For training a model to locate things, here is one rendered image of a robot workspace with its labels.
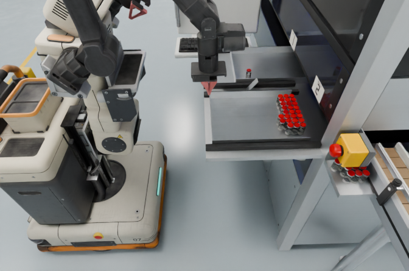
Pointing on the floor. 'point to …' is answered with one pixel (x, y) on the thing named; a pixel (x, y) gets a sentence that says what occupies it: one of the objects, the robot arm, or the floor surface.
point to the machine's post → (356, 98)
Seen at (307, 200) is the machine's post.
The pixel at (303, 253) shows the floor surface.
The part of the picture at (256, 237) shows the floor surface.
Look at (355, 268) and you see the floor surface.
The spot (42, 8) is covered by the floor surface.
